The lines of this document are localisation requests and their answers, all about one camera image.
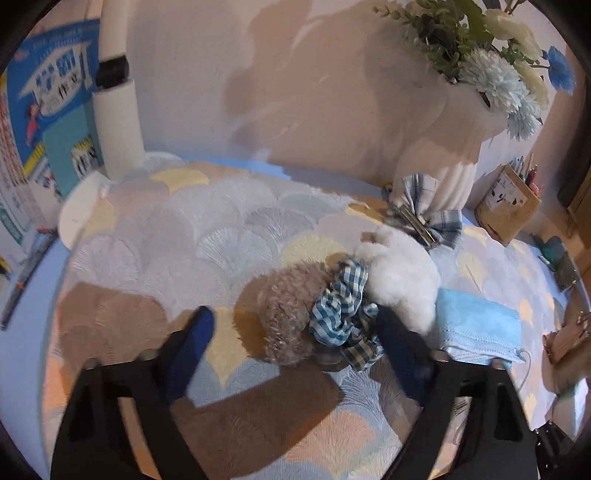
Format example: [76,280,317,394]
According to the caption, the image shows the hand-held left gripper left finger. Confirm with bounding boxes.
[51,305,218,480]

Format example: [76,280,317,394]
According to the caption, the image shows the green small tool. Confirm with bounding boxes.
[538,235,566,266]

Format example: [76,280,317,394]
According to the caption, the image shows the beige leather bag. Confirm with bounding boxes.
[542,311,591,393]

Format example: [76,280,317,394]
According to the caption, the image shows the row of books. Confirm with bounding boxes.
[0,78,47,264]

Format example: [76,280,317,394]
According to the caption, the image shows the teal plaid scrunchie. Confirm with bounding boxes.
[308,258,386,372]

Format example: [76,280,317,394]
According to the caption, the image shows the fan pattern table mat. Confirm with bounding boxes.
[44,159,568,480]

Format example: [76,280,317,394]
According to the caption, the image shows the bamboo pen holder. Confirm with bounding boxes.
[475,164,542,245]

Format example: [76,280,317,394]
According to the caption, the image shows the white ribbed vase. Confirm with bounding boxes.
[392,78,502,213]

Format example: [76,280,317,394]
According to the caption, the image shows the white fluffy plush toy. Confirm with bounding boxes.
[353,224,441,335]

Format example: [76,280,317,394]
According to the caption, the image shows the grey plaid bow hair clip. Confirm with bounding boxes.
[383,173,463,250]

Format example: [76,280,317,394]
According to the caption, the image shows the artificial flower bouquet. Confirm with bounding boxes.
[374,0,578,139]

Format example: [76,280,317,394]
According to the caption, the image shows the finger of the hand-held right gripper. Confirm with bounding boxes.
[533,422,578,480]

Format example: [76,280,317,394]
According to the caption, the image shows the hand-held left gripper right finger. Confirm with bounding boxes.
[374,305,541,480]

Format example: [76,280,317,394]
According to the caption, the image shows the bunch of pens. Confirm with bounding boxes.
[508,154,543,195]

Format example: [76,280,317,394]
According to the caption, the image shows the white desk lamp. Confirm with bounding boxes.
[58,0,185,250]

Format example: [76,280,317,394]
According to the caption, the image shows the brown curly plush toy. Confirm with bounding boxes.
[256,261,342,367]

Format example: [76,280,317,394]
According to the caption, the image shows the dark grey small object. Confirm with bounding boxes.
[551,251,580,291]

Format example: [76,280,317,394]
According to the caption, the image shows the dark pen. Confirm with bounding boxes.
[0,231,58,330]

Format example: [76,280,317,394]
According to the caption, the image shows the blue cover book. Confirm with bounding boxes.
[9,18,109,199]

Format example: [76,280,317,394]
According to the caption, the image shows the blue face mask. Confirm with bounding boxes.
[434,288,532,370]

